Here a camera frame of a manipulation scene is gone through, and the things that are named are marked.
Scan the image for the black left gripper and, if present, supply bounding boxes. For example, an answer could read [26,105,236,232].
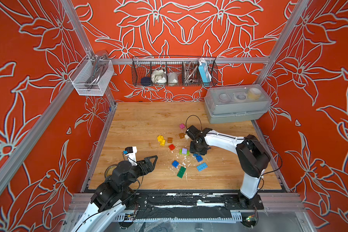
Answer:
[120,155,158,193]

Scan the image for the lime green lego brick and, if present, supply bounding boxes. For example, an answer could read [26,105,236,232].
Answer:
[179,149,190,156]

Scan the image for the dark blue lego brick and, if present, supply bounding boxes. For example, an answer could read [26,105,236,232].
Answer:
[195,155,203,162]

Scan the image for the lilac lego brick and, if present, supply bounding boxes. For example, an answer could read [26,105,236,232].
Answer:
[181,148,188,155]

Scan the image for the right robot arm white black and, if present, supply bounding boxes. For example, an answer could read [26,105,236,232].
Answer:
[186,126,270,209]

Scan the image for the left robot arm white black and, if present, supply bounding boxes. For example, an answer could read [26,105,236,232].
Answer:
[72,156,158,232]

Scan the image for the light blue lego plate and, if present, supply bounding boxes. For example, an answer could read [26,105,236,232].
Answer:
[196,162,208,172]

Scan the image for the yellow lego brick front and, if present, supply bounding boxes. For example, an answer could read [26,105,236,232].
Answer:
[160,139,166,147]

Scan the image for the yellow lego brick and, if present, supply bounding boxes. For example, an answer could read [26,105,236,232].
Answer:
[157,135,164,142]
[160,139,166,147]

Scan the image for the blue lego brick square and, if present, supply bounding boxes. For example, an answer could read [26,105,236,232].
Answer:
[172,160,179,168]

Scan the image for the yellow lego brick rear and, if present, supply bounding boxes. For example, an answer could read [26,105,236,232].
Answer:
[157,135,164,142]

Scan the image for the dark green lego plate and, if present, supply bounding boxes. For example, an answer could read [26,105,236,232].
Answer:
[177,166,186,178]

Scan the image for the tape roll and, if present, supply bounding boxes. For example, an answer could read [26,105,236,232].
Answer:
[104,164,117,178]

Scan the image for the grey plastic storage box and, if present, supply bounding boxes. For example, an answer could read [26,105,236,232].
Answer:
[205,84,272,124]

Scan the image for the light blue box in basket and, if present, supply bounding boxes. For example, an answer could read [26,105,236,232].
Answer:
[198,58,212,83]

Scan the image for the white crumpled bag in basket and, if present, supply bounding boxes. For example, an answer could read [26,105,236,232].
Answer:
[151,69,167,85]

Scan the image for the metal tongs in bin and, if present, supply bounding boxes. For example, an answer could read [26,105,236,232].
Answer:
[85,51,108,90]

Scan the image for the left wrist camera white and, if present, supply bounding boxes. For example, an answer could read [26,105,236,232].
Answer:
[123,147,137,165]

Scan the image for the black wire wall basket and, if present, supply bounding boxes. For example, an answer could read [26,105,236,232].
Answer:
[131,56,219,87]

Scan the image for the aluminium rear rail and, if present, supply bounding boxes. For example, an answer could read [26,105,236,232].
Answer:
[110,57,269,65]

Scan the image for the clear plastic wall bin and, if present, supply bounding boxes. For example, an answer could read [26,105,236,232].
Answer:
[70,50,115,96]

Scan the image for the aluminium frame rail left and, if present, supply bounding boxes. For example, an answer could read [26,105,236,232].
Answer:
[0,82,74,196]

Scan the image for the aluminium frame post right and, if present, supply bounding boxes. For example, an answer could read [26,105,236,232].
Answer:
[254,0,309,85]

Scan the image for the aluminium frame post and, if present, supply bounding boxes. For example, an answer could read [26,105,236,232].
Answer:
[61,1,116,107]
[254,0,309,85]

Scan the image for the aluminium frame post left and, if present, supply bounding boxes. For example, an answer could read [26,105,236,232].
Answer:
[61,1,116,107]

